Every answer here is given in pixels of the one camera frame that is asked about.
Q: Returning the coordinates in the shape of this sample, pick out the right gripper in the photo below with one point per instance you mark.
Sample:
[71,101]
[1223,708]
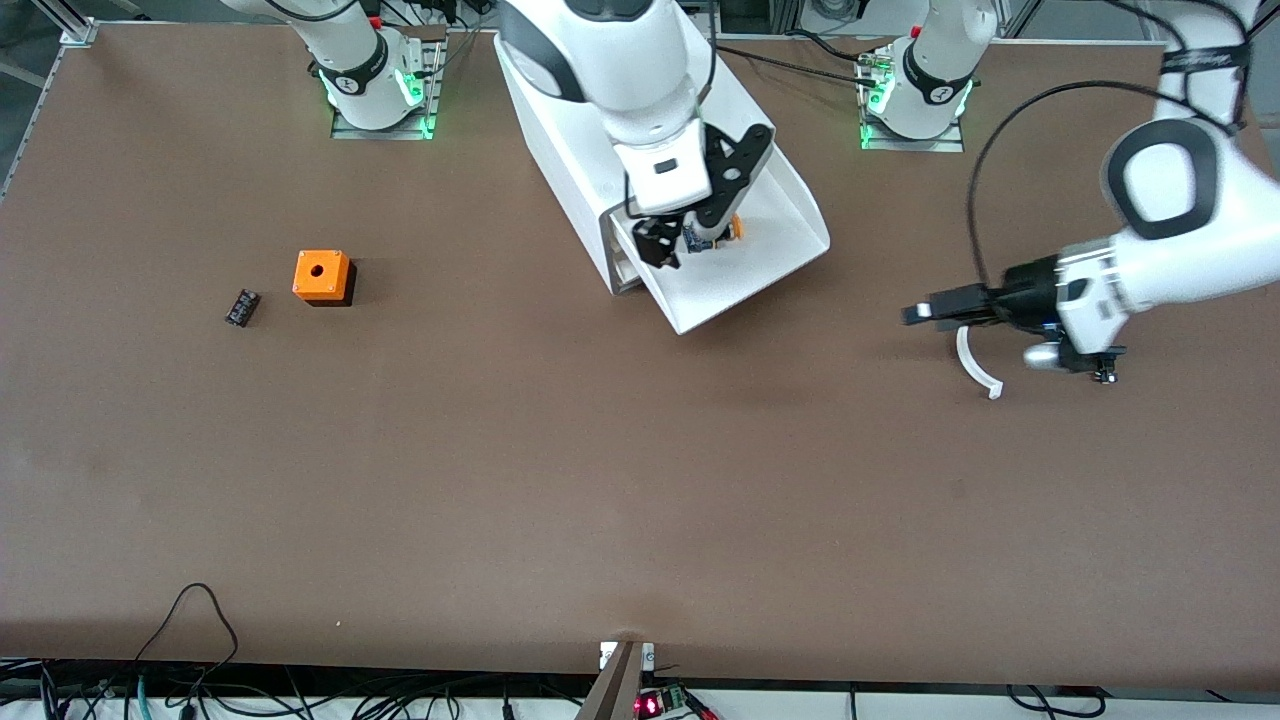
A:
[659,238]

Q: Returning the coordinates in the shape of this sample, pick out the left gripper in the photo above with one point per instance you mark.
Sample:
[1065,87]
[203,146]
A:
[1022,291]

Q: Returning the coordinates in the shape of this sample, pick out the orange push button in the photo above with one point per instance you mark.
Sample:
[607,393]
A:
[735,228]

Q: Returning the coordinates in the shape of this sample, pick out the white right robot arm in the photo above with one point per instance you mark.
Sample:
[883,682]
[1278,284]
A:
[620,60]

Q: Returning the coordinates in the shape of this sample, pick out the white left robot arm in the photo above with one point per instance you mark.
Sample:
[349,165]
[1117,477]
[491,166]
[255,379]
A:
[1200,240]

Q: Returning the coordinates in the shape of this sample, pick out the white curved plastic piece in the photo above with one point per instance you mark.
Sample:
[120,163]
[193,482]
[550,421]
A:
[970,365]

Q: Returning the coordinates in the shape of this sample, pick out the small black terminal block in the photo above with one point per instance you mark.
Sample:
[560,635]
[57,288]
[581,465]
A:
[242,307]

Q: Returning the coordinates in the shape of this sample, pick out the circuit board with red light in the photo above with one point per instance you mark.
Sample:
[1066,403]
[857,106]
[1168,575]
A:
[665,702]

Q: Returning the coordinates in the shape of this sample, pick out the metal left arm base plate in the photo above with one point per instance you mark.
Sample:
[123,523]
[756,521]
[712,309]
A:
[950,143]

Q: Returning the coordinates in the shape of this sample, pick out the orange button enclosure box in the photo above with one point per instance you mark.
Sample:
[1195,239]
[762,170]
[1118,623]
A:
[322,275]

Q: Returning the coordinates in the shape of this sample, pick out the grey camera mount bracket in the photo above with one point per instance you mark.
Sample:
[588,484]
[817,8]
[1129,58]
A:
[620,680]

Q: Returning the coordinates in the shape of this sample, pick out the aluminium frame profile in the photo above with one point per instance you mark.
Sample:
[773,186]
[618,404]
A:
[65,22]

